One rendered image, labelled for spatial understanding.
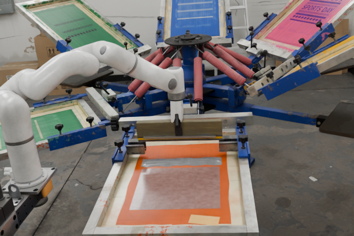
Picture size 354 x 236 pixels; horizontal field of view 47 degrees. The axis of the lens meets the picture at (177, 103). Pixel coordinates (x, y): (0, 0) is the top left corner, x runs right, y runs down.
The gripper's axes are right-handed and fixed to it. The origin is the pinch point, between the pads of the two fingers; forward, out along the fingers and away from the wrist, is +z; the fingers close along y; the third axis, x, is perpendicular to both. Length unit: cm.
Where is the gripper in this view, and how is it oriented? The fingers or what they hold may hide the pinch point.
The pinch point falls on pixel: (179, 129)
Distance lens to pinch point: 184.2
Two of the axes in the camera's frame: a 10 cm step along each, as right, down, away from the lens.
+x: 9.9, -0.4, -1.1
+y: -0.9, 3.6, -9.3
